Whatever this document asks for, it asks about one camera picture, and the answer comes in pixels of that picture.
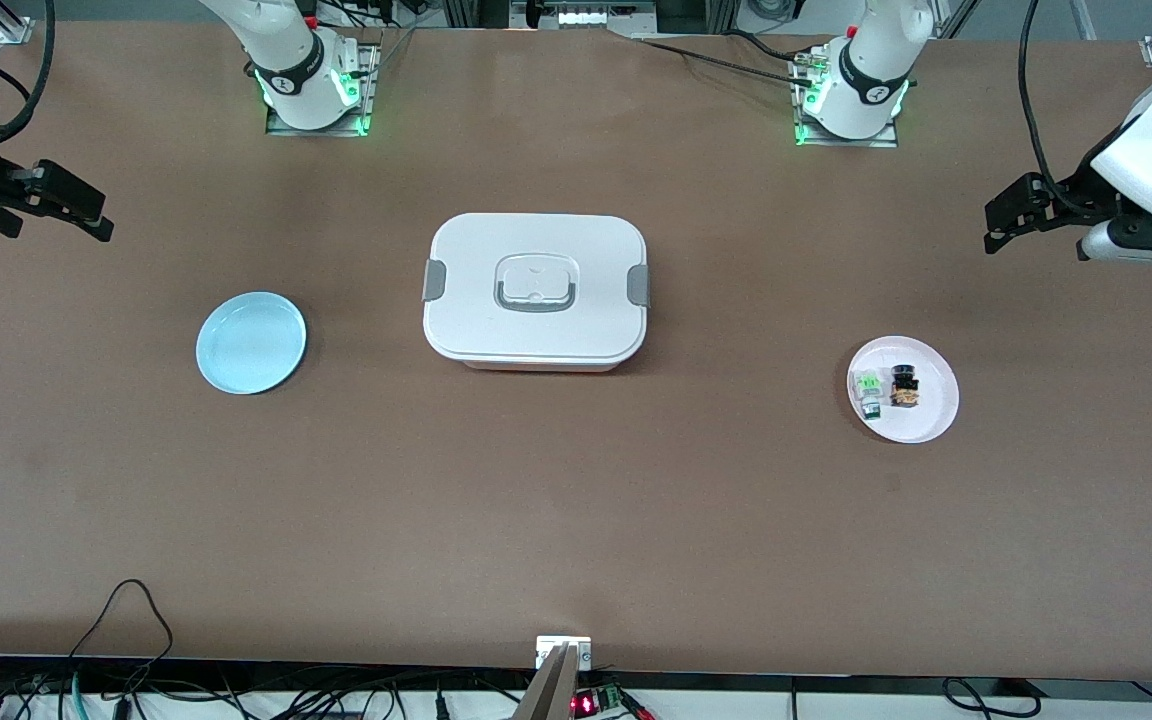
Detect light blue round plate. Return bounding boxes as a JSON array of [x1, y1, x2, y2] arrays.
[[196, 291, 308, 395]]

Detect pink round plate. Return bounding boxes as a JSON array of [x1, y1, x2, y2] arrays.
[[846, 335, 960, 445]]

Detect white lunch box with lid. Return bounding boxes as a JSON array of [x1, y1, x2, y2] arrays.
[[422, 212, 652, 374]]

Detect circuit board with red display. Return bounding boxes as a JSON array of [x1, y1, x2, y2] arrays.
[[572, 684, 629, 718]]

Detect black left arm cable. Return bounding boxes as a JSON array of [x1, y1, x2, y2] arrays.
[[1019, 0, 1087, 216]]

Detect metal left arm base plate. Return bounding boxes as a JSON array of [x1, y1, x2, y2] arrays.
[[792, 48, 900, 150]]

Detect green and white switch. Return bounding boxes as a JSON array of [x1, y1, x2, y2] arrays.
[[853, 369, 886, 422]]

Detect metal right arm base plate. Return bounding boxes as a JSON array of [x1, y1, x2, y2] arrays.
[[265, 38, 383, 139]]

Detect black cables on table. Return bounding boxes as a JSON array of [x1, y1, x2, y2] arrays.
[[631, 35, 822, 86]]

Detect looped thin black cable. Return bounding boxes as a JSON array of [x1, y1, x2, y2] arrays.
[[69, 579, 175, 663]]

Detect coiled black cable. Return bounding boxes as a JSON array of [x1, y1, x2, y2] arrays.
[[942, 677, 1039, 720]]

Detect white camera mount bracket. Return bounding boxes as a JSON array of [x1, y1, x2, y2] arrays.
[[535, 635, 593, 671]]

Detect grey camera mount bar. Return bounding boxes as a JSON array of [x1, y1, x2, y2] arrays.
[[514, 644, 579, 720]]

